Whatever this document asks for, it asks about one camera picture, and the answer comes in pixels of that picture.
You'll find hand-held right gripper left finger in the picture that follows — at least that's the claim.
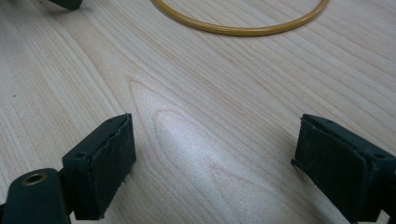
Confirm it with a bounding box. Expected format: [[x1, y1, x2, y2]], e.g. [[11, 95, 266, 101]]
[[62, 113, 137, 221]]

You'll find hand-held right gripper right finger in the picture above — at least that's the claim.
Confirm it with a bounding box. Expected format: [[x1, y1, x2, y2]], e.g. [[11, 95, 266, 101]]
[[290, 113, 396, 224]]

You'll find yellow ring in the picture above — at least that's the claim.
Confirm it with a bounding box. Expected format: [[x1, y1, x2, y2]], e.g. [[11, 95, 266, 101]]
[[150, 0, 331, 37]]

